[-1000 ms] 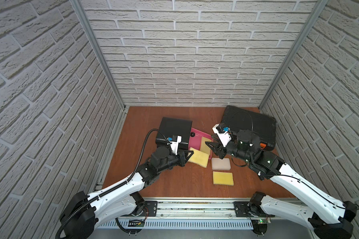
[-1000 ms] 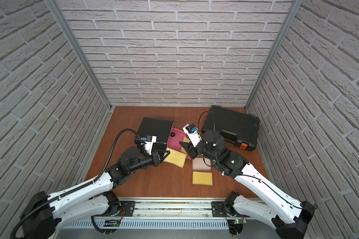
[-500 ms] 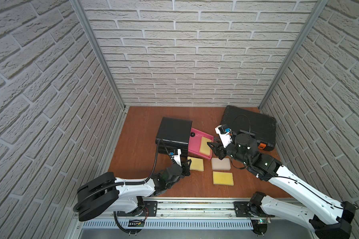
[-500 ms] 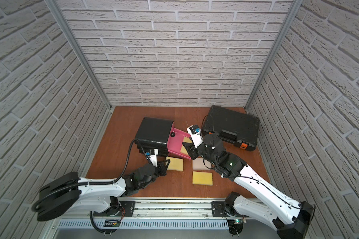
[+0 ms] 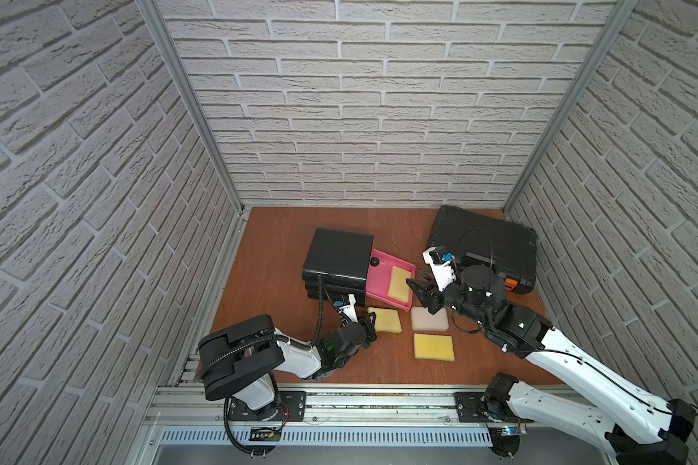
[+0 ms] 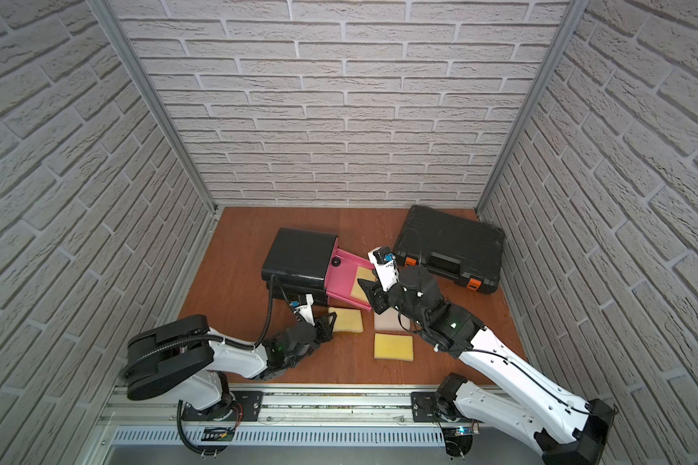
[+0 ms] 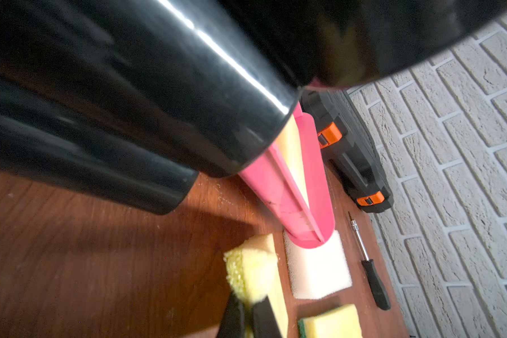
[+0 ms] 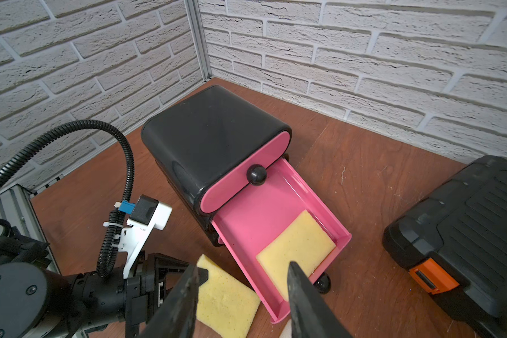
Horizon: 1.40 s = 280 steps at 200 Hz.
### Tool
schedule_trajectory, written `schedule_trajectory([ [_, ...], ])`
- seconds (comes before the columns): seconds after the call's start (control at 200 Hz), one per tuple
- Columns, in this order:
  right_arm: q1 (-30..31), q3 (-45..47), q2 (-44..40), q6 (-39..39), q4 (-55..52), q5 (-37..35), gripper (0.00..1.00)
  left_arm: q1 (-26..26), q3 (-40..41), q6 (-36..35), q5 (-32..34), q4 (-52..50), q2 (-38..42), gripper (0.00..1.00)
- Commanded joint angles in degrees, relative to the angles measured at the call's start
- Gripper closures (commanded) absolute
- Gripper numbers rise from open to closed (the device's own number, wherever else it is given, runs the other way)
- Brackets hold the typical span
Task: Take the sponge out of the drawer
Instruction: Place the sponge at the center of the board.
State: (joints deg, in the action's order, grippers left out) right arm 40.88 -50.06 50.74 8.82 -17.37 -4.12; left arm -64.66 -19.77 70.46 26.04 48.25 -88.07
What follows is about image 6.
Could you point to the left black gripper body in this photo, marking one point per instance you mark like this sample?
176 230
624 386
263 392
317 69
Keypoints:
314 331

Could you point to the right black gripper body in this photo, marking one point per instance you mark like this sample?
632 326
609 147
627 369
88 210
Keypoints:
396 301

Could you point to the beige sponge pad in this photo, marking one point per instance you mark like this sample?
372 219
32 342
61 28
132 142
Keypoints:
387 321

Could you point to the pink top drawer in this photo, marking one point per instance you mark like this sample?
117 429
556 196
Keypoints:
341 282

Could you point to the black drawer cabinet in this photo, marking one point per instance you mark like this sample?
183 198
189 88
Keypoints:
300 261

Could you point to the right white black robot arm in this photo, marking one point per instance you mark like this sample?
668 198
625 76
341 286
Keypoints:
561 426

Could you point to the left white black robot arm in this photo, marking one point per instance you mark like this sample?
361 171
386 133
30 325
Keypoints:
187 361

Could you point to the black plastic tool case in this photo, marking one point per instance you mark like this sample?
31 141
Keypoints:
465 251

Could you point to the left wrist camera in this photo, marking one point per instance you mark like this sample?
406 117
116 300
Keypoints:
302 308

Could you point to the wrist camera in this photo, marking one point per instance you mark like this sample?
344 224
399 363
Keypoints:
302 308
384 262

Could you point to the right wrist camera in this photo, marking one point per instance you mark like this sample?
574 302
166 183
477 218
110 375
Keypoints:
384 262

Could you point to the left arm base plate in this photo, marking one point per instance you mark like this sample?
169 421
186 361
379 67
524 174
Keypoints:
236 405

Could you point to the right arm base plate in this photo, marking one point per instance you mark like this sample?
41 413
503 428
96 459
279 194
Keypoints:
428 406

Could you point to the right aluminium corner post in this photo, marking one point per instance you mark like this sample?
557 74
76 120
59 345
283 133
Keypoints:
570 20

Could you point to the aluminium corner post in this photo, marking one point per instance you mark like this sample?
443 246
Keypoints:
570 20
110 23

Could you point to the left aluminium corner post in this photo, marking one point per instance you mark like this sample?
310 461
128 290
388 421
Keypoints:
110 23

